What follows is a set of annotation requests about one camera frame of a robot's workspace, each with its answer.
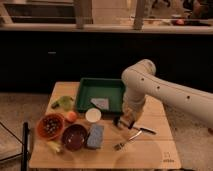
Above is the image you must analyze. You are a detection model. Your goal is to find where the orange bowl with beads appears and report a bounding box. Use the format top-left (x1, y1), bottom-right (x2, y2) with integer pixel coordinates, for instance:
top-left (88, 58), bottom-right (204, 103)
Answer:
top-left (36, 113), bottom-right (64, 141)

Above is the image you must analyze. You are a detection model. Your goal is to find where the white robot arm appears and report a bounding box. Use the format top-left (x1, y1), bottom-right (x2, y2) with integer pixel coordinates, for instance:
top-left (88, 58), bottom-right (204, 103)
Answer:
top-left (121, 59), bottom-right (213, 129)

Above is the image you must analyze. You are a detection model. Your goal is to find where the green plastic tray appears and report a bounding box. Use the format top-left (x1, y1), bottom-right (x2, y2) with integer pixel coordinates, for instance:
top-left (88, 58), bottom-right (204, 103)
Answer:
top-left (75, 78), bottom-right (125, 115)

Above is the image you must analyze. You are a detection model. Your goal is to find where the blue sponge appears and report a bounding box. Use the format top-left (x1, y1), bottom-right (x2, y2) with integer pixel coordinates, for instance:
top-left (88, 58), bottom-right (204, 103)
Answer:
top-left (87, 124), bottom-right (104, 149)

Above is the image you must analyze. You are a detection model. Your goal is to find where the black handled knife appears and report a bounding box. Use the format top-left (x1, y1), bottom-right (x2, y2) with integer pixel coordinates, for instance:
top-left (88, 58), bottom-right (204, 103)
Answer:
top-left (133, 126), bottom-right (156, 135)

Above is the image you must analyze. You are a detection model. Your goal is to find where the orange fruit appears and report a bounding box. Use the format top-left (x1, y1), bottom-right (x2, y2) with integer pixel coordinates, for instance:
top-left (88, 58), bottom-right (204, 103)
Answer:
top-left (66, 111), bottom-right (77, 123)

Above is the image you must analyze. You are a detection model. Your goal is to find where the grey cloth in tray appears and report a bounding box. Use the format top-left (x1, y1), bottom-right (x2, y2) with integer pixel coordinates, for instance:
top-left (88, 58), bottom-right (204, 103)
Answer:
top-left (90, 98), bottom-right (109, 110)

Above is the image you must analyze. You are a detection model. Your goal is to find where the dark red bowl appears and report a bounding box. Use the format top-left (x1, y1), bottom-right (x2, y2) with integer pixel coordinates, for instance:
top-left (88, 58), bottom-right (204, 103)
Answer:
top-left (61, 124), bottom-right (87, 151)

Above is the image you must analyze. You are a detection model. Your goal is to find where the yellow corn toy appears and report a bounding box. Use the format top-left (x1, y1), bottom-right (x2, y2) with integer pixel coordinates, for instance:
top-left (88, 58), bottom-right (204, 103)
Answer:
top-left (47, 141), bottom-right (62, 153)

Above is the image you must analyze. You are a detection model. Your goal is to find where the green toy vegetable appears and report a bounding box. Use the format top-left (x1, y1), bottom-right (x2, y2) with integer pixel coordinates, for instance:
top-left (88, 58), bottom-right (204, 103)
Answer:
top-left (51, 96), bottom-right (73, 111)

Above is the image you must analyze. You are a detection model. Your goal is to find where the silver fork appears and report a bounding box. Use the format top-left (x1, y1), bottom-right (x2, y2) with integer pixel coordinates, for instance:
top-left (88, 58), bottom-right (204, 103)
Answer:
top-left (114, 131), bottom-right (142, 151)

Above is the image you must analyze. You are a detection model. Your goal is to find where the white round cup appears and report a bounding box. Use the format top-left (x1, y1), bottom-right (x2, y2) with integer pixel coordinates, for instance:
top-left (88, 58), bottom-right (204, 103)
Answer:
top-left (85, 108), bottom-right (101, 123)

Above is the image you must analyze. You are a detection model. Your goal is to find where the black chair frame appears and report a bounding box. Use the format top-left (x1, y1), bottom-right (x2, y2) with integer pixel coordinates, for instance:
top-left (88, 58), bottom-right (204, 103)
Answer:
top-left (0, 121), bottom-right (34, 171)

